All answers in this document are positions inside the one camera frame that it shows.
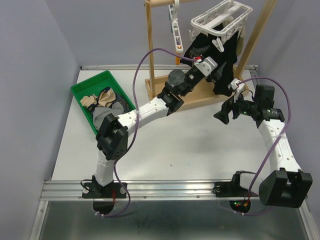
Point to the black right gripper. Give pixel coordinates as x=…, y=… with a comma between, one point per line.
x=229, y=104

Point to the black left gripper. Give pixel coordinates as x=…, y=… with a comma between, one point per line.
x=215, y=74

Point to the black underwear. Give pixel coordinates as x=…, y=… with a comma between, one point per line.
x=202, y=45

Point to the wooden clothes rack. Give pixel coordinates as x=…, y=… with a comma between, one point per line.
x=203, y=93

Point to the blue striped underwear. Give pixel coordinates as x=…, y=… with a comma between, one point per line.
x=123, y=101

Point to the beige underwear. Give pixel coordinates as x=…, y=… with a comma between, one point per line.
x=97, y=98

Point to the grey underwear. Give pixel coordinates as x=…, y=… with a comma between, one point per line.
x=105, y=115

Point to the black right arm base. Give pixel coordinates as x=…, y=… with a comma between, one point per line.
x=232, y=188

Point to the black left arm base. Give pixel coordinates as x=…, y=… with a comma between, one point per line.
x=92, y=190

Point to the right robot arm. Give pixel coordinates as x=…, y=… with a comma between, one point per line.
x=286, y=185

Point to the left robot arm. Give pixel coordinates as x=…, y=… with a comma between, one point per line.
x=113, y=135

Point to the white rectangular clip hanger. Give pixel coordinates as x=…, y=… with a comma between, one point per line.
x=222, y=21

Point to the white straight clip hanger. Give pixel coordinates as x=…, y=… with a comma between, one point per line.
x=175, y=29

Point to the orange clothes peg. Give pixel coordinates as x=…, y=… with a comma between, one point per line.
x=177, y=61

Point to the green plastic tray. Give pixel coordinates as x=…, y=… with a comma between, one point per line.
x=93, y=86

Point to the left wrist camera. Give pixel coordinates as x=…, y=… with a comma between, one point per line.
x=206, y=66

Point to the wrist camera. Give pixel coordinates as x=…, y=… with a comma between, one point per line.
x=236, y=86
x=206, y=66

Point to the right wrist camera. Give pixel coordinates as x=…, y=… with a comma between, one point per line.
x=236, y=86

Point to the aluminium mounting rail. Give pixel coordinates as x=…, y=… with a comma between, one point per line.
x=139, y=190

